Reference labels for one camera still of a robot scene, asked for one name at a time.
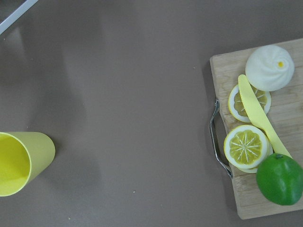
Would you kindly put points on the half lemon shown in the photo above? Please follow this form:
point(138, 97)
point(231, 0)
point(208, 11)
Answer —
point(245, 147)

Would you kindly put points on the bamboo cutting board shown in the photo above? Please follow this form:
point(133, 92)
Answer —
point(285, 115)

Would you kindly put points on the green lime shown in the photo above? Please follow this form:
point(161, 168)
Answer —
point(280, 179)

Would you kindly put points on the lemon slice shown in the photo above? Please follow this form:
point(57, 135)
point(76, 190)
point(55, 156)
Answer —
point(236, 107)

